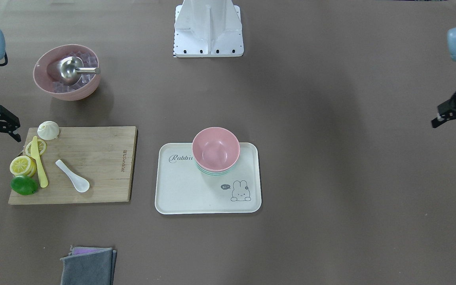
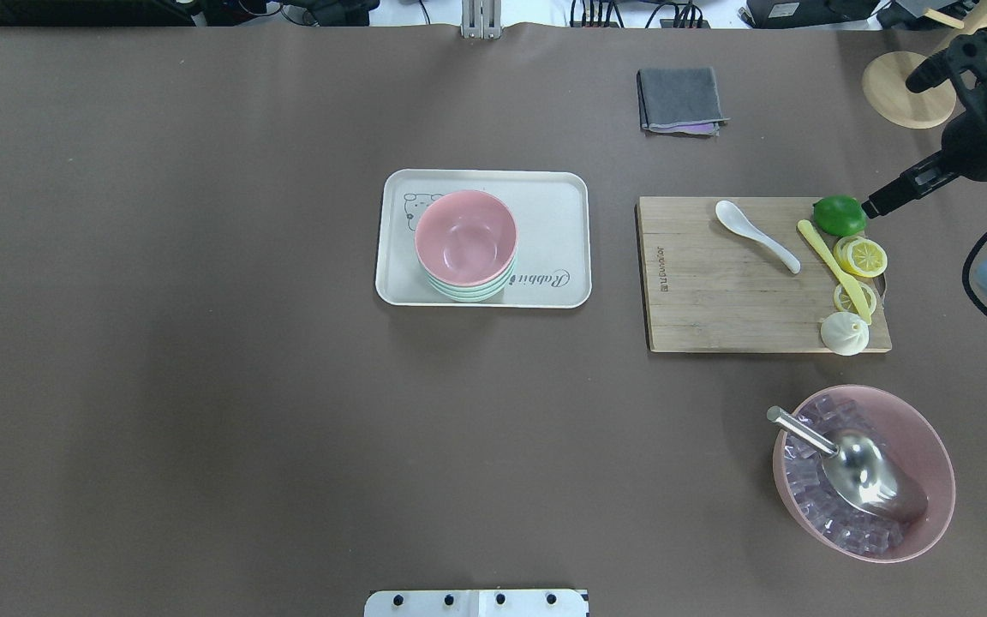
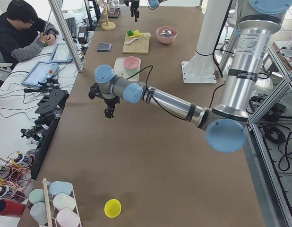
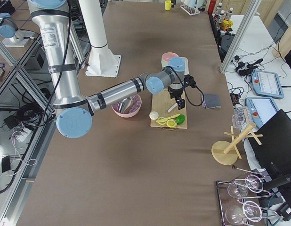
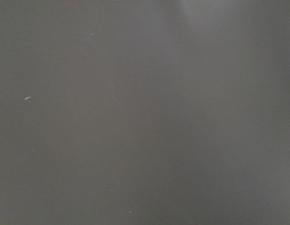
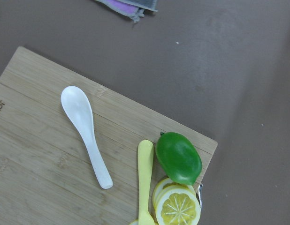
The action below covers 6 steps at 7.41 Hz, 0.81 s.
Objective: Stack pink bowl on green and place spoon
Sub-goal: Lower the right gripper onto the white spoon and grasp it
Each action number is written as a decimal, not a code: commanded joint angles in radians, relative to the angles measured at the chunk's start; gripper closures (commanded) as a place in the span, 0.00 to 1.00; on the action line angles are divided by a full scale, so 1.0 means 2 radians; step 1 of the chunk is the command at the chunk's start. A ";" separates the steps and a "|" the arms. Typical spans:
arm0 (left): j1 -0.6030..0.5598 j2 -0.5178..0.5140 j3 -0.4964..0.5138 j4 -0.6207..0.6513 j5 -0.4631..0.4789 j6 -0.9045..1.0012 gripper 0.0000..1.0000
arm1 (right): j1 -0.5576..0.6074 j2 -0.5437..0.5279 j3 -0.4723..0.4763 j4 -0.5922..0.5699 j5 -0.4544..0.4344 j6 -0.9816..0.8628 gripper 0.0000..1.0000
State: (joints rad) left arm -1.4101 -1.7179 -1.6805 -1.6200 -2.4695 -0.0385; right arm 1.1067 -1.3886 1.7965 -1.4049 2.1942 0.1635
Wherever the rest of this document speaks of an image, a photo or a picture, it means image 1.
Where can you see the small pink bowl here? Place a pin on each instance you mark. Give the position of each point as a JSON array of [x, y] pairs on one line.
[[216, 149]]

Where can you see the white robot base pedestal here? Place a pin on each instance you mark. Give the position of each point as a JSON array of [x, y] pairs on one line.
[[208, 28]]

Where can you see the white ceramic spoon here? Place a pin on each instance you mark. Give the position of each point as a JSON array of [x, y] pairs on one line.
[[80, 184]]

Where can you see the white steamed bun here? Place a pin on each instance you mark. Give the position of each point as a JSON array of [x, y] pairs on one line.
[[48, 130]]

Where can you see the cream rabbit tray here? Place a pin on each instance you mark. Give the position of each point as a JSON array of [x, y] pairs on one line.
[[182, 188]]

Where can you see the stacked green bowls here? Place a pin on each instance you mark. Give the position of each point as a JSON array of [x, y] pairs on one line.
[[212, 173]]

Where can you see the lemon thin slice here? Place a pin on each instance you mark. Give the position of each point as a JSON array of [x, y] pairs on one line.
[[41, 147]]

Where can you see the lemon half slice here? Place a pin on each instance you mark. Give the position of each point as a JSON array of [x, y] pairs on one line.
[[23, 165]]

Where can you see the grey folded cloth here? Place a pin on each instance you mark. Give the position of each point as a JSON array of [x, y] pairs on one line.
[[89, 266]]

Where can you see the green lime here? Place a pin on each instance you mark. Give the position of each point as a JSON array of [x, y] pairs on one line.
[[24, 185]]

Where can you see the large pink bowl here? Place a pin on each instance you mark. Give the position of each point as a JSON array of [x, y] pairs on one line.
[[45, 83]]

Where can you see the wooden cutting board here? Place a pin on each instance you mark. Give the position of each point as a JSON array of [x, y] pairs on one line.
[[104, 156]]

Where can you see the yellow plastic knife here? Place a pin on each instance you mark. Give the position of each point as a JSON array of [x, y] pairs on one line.
[[35, 154]]

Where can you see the metal ice scoop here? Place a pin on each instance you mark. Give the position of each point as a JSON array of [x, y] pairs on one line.
[[69, 70]]

